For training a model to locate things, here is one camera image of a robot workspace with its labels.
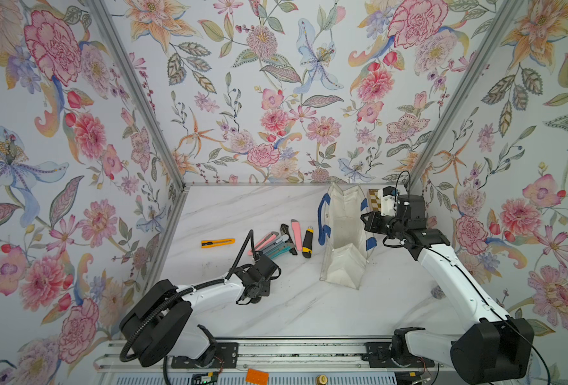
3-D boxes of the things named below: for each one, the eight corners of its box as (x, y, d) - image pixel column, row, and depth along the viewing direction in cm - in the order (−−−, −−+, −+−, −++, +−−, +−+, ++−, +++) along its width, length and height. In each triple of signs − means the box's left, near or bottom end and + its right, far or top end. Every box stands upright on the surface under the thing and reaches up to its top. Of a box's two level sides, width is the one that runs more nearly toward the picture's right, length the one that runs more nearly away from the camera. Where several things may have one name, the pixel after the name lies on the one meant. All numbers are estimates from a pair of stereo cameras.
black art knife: (289, 256, 98) (289, 254, 97) (279, 227, 108) (279, 224, 106) (298, 254, 99) (298, 251, 97) (286, 225, 108) (286, 222, 107)
